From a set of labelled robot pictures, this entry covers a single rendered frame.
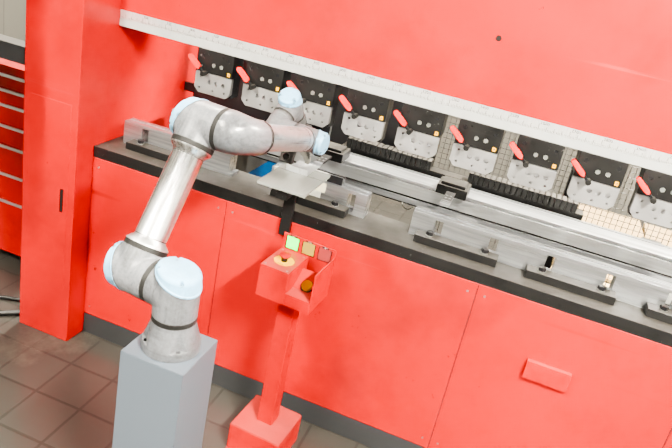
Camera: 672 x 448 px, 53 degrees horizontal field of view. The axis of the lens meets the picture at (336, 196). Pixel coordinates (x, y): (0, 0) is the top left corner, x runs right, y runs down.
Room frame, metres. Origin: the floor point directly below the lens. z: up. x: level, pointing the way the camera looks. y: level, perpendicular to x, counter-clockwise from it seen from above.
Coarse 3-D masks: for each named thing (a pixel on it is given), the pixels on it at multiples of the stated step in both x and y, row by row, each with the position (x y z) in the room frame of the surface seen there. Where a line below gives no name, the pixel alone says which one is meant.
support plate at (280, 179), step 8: (280, 168) 2.29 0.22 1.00; (264, 176) 2.18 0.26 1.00; (272, 176) 2.19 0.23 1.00; (280, 176) 2.21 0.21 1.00; (288, 176) 2.23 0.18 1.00; (296, 176) 2.24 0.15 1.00; (304, 176) 2.26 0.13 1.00; (312, 176) 2.28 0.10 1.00; (320, 176) 2.29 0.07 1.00; (328, 176) 2.31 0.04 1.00; (264, 184) 2.12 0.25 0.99; (272, 184) 2.12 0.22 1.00; (280, 184) 2.13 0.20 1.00; (288, 184) 2.15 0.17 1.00; (296, 184) 2.17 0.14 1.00; (304, 184) 2.18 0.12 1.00; (312, 184) 2.20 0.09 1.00; (320, 184) 2.23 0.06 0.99; (288, 192) 2.10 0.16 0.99; (296, 192) 2.09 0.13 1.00; (304, 192) 2.11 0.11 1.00
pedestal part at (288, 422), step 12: (252, 408) 2.04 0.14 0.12; (240, 420) 1.96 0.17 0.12; (252, 420) 1.98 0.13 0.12; (276, 420) 2.00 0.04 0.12; (288, 420) 2.02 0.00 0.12; (300, 420) 2.06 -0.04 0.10; (240, 432) 1.92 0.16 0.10; (252, 432) 1.91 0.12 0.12; (264, 432) 1.93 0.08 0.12; (276, 432) 1.94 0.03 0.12; (288, 432) 1.96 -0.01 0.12; (228, 444) 1.93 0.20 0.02; (240, 444) 1.92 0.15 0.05; (252, 444) 1.90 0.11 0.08; (264, 444) 1.89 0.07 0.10; (276, 444) 1.88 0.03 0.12; (288, 444) 1.98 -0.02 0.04
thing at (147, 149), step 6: (126, 144) 2.48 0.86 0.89; (132, 144) 2.48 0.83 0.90; (138, 144) 2.48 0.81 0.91; (144, 144) 2.50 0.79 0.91; (150, 144) 2.51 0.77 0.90; (132, 150) 2.48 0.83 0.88; (138, 150) 2.47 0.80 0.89; (144, 150) 2.46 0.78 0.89; (150, 150) 2.45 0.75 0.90; (156, 150) 2.46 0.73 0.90; (162, 150) 2.47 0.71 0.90; (168, 150) 2.49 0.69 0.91; (150, 156) 2.45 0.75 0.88; (156, 156) 2.45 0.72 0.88; (162, 156) 2.44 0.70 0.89; (168, 156) 2.43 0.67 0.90
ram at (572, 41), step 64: (128, 0) 2.54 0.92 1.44; (192, 0) 2.48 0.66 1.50; (256, 0) 2.41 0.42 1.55; (320, 0) 2.35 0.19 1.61; (384, 0) 2.30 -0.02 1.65; (448, 0) 2.24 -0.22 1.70; (512, 0) 2.19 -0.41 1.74; (576, 0) 2.14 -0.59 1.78; (640, 0) 2.10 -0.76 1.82; (384, 64) 2.28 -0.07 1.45; (448, 64) 2.23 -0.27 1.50; (512, 64) 2.18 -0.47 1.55; (576, 64) 2.13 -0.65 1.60; (640, 64) 2.08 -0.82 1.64; (512, 128) 2.16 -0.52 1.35; (576, 128) 2.11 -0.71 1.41; (640, 128) 2.07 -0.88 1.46
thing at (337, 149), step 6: (330, 144) 2.59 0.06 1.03; (336, 144) 2.61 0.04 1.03; (330, 150) 2.55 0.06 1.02; (336, 150) 2.55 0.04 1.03; (342, 150) 2.55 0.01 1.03; (348, 150) 2.60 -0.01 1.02; (318, 156) 2.55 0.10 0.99; (324, 156) 2.52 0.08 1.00; (330, 156) 2.53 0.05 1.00; (336, 156) 2.53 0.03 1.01; (342, 156) 2.53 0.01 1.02; (348, 156) 2.62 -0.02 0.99; (312, 162) 2.41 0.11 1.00; (318, 162) 2.43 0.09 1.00; (324, 162) 2.45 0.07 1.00
